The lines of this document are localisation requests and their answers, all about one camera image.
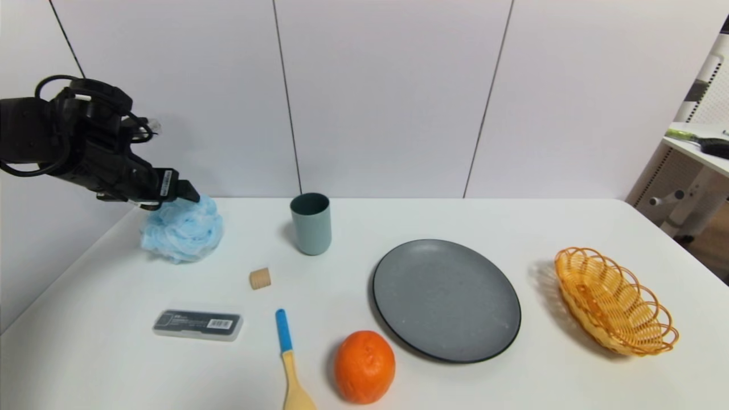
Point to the black case with clear lid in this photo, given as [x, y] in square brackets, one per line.
[197, 324]

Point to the small cork stopper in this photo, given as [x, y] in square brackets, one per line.
[259, 278]

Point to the light blue bath loofah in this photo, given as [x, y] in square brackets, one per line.
[183, 232]

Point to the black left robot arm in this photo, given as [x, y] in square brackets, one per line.
[23, 134]

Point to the teal plastic cup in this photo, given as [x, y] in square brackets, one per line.
[311, 225]

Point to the gray round plate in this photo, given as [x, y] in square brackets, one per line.
[446, 300]

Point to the orange woven plastic basket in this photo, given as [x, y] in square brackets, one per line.
[612, 302]

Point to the white pegboard panel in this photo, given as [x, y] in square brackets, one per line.
[712, 85]

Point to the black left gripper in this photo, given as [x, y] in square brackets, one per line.
[167, 184]

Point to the green tool on desk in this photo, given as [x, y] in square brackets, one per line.
[680, 135]

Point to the black object on desk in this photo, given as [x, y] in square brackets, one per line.
[715, 147]

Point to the white desk with legs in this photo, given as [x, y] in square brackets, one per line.
[689, 188]

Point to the orange fruit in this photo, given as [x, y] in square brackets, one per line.
[364, 367]

